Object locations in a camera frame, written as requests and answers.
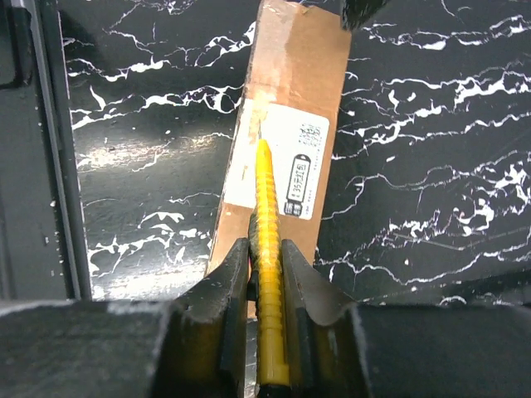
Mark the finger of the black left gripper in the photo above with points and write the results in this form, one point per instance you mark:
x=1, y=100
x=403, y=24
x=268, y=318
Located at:
x=354, y=13

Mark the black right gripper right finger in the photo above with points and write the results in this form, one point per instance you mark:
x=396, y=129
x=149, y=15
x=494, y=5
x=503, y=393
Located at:
x=340, y=348

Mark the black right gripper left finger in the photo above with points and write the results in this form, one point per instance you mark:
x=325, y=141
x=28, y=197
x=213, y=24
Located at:
x=192, y=346

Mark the brown cardboard express box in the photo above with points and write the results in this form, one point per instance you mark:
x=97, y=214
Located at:
x=291, y=98

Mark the yellow utility knife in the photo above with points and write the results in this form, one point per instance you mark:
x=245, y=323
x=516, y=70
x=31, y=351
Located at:
x=273, y=372

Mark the black drain tray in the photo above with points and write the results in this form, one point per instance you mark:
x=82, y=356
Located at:
x=43, y=249

